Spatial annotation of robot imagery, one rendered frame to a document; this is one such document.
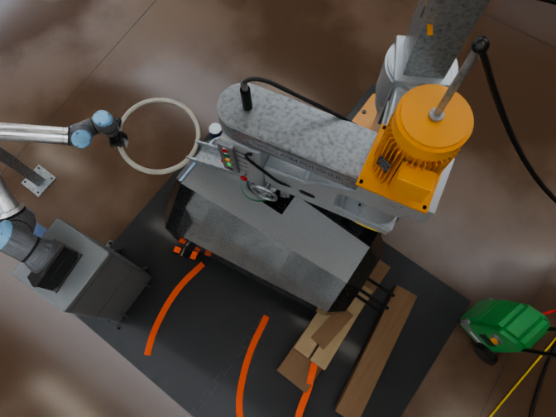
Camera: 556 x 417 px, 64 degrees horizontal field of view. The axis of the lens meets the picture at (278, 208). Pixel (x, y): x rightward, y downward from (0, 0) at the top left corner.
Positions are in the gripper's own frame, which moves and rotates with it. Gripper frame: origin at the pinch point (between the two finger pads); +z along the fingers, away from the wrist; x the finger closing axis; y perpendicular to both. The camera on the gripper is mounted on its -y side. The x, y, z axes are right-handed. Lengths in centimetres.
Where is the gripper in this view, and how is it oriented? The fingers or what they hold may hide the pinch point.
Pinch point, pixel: (122, 141)
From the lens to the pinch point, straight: 286.6
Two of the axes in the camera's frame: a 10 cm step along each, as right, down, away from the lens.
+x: 9.9, -1.0, 0.7
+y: 1.1, 9.6, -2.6
